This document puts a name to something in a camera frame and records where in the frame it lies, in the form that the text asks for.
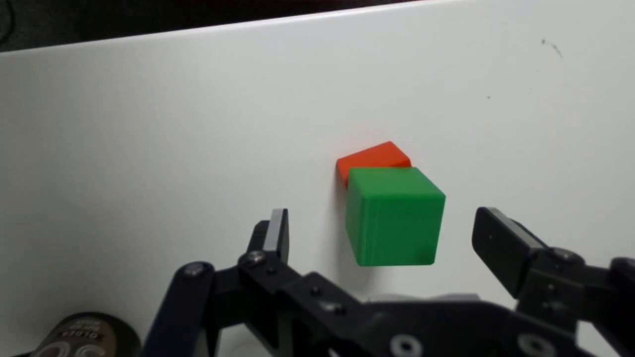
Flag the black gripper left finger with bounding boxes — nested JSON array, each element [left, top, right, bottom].
[[138, 208, 386, 357]]

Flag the black mug with white inside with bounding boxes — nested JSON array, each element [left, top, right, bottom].
[[17, 312, 142, 357]]

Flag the green block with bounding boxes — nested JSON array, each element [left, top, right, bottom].
[[343, 165, 448, 268]]

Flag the orange block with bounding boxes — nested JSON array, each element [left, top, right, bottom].
[[333, 139, 414, 191]]

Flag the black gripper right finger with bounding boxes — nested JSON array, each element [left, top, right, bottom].
[[472, 204, 635, 357]]

